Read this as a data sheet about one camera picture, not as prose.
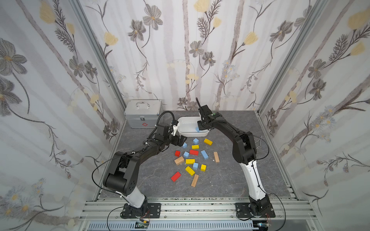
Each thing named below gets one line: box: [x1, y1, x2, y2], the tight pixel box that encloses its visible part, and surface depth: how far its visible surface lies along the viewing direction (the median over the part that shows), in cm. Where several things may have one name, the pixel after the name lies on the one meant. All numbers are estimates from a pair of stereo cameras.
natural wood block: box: [173, 155, 185, 166], surface depth 92 cm
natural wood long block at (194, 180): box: [190, 173, 199, 188], surface depth 85 cm
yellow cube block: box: [200, 164, 207, 172], surface depth 89 cm
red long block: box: [170, 171, 182, 183], surface depth 88 cm
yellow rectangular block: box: [203, 138, 214, 146], surface depth 103 cm
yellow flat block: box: [185, 158, 196, 165], surface depth 93 cm
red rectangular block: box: [189, 149, 199, 156], surface depth 98 cm
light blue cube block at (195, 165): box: [192, 162, 199, 170], surface depth 90 cm
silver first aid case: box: [123, 99, 162, 129], surface depth 103 cm
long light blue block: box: [200, 149, 209, 160], surface depth 97 cm
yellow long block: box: [185, 165, 196, 177], surface depth 90 cm
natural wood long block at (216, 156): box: [213, 151, 221, 163], surface depth 95 cm
